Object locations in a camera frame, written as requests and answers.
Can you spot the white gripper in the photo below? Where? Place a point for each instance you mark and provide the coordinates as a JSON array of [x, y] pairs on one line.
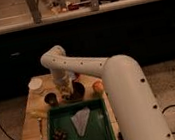
[[64, 85]]

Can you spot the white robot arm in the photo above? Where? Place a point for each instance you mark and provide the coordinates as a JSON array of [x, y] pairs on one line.
[[138, 115]]

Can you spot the small dark cup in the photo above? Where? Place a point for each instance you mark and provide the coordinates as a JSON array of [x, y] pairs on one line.
[[51, 99]]

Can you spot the white round container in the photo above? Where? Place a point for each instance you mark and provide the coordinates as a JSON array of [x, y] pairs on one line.
[[36, 86]]

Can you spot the orange cup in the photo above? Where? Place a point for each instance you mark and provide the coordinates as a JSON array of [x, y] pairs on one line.
[[98, 88]]

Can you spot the white folded cloth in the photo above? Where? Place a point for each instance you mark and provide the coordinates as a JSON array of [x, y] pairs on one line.
[[80, 120]]

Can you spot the yellow banana piece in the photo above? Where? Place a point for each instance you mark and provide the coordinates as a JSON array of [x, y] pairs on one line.
[[37, 114]]

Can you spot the green plastic tray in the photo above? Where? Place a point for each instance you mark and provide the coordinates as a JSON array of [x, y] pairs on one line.
[[98, 126]]

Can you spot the small black object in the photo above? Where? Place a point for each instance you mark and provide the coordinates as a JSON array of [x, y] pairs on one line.
[[120, 137]]

